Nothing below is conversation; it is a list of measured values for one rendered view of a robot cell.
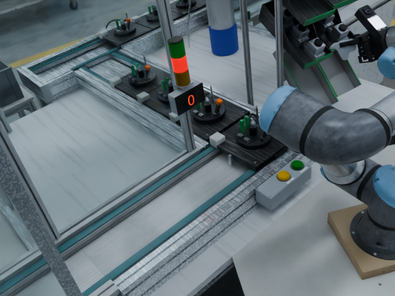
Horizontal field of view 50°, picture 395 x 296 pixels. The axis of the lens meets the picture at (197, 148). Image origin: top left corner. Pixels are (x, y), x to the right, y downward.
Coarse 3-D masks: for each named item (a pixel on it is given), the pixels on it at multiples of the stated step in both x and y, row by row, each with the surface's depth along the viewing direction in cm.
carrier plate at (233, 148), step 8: (256, 120) 168; (232, 128) 167; (232, 136) 163; (224, 144) 159; (232, 144) 159; (272, 144) 155; (280, 144) 155; (224, 152) 158; (232, 152) 155; (240, 152) 155; (248, 152) 154; (256, 152) 153; (264, 152) 153; (272, 152) 152; (240, 160) 152; (248, 160) 150; (256, 160) 150; (264, 160) 149; (256, 168) 147
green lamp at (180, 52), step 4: (168, 44) 132; (172, 44) 131; (176, 44) 130; (180, 44) 131; (172, 48) 131; (176, 48) 131; (180, 48) 132; (184, 48) 133; (172, 52) 132; (176, 52) 132; (180, 52) 132; (184, 52) 133; (172, 56) 133; (176, 56) 133; (180, 56) 133
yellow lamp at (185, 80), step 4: (188, 68) 138; (184, 72) 137; (188, 72) 138; (176, 76) 138; (180, 76) 137; (184, 76) 137; (188, 76) 139; (176, 80) 139; (180, 80) 138; (184, 80) 138; (188, 80) 139; (176, 84) 140; (180, 84) 139; (184, 84) 139; (188, 84) 140
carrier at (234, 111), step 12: (216, 96) 187; (192, 108) 182; (204, 108) 177; (228, 108) 178; (240, 108) 177; (192, 120) 175; (204, 120) 170; (216, 120) 171; (228, 120) 171; (204, 132) 167
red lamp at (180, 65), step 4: (184, 56) 134; (172, 60) 135; (176, 60) 134; (180, 60) 134; (184, 60) 135; (172, 64) 136; (176, 64) 135; (180, 64) 135; (184, 64) 135; (176, 68) 136; (180, 68) 135; (184, 68) 136; (176, 72) 137; (180, 72) 136
